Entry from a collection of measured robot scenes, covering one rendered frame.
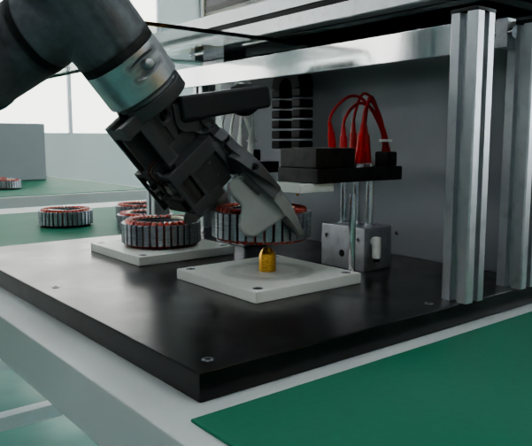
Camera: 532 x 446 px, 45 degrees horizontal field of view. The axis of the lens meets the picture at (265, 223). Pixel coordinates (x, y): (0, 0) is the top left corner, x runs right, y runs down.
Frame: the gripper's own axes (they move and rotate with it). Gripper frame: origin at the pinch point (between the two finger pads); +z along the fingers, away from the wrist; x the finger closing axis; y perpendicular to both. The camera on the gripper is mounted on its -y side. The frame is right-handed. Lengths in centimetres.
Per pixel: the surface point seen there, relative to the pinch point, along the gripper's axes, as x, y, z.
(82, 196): -157, -26, 37
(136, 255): -18.0, 8.9, -0.3
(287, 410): 25.0, 19.2, -5.3
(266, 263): 0.8, 3.3, 3.0
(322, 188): 3.1, -7.0, 0.8
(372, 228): 3.9, -9.4, 9.9
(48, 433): -139, 39, 79
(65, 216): -71, 1, 8
